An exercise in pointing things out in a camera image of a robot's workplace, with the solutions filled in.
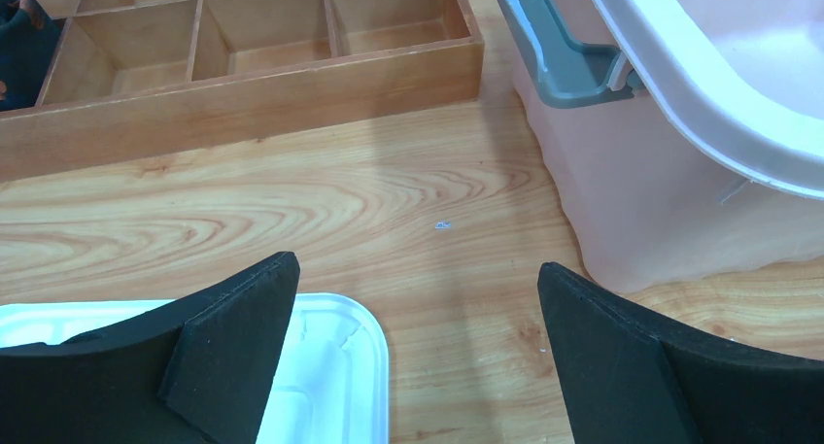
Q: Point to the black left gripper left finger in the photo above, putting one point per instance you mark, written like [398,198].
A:
[196,370]

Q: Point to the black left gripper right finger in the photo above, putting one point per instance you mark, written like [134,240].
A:
[632,375]

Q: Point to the white plastic lid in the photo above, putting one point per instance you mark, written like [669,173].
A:
[331,384]

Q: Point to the pink plastic bin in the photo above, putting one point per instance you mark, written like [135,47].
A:
[718,165]

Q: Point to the wooden compartment tray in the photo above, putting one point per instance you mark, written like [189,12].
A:
[133,79]

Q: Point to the dark fabric roll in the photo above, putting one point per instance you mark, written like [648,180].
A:
[29,39]

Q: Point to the grey bin handle left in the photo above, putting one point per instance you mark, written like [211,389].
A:
[569,53]

